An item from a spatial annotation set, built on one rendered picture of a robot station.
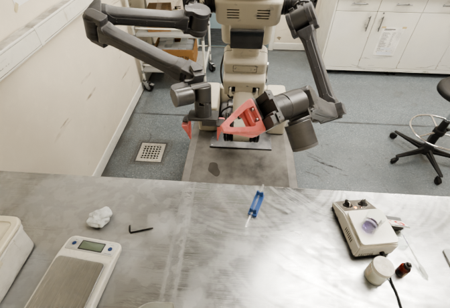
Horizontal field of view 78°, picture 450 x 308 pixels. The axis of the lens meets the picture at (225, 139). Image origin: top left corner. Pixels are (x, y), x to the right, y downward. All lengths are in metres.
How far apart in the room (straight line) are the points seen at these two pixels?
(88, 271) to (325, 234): 0.77
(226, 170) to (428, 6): 2.52
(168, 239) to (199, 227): 0.11
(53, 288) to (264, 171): 1.16
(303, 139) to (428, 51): 3.15
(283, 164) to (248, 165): 0.21
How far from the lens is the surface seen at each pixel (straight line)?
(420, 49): 3.61
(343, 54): 3.34
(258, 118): 0.52
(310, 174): 2.22
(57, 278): 1.04
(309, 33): 1.14
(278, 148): 1.83
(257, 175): 1.67
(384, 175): 2.44
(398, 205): 1.26
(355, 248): 1.04
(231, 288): 0.96
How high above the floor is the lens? 1.66
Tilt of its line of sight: 44 degrees down
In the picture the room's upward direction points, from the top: straight up
